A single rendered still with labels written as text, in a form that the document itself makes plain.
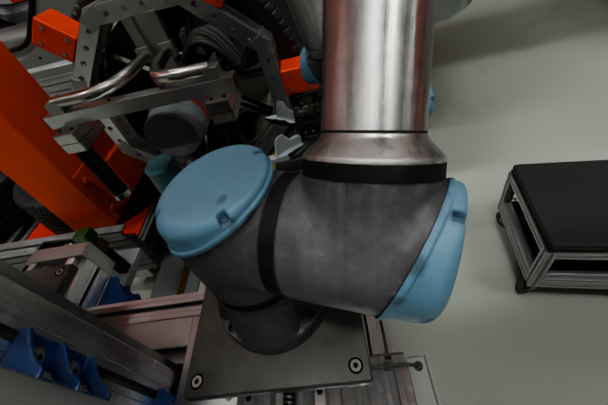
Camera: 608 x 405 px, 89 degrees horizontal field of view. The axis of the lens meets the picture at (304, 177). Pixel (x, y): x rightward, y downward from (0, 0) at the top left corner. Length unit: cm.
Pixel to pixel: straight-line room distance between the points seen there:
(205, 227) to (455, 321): 116
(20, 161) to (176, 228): 91
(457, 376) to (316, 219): 108
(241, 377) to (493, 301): 109
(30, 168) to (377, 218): 105
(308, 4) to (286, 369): 48
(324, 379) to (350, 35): 35
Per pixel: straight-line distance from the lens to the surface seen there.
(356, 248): 22
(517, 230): 138
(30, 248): 172
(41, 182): 119
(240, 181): 26
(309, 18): 52
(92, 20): 90
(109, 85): 76
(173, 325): 63
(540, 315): 141
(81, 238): 105
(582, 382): 136
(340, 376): 41
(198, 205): 27
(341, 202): 22
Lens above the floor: 122
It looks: 43 degrees down
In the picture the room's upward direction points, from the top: 17 degrees counter-clockwise
